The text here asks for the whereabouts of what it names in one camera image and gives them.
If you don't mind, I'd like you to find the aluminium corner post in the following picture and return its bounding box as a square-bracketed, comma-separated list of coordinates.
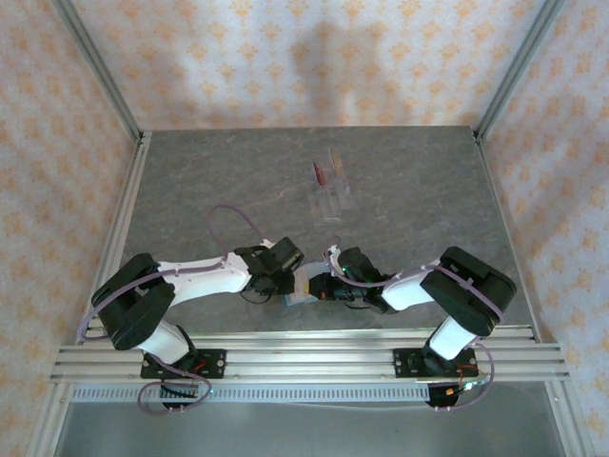
[50, 0, 152, 144]
[473, 0, 567, 144]

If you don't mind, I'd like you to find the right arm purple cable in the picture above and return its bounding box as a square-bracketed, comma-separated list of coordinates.
[327, 264, 505, 413]

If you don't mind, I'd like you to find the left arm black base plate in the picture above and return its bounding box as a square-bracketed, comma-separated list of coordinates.
[140, 348, 227, 381]

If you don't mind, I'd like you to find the grey slotted cable duct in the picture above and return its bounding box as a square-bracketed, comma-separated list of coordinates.
[70, 384, 432, 404]

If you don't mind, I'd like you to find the aluminium side rail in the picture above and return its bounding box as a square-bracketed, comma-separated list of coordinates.
[473, 135, 599, 457]
[26, 131, 153, 457]

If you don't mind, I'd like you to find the clear acrylic card rack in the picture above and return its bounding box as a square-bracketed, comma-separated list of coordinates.
[304, 146, 356, 223]

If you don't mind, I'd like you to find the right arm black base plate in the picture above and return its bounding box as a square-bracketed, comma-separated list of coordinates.
[393, 347, 477, 381]

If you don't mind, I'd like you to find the aluminium cross rail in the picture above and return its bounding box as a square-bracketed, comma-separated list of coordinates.
[49, 326, 572, 385]

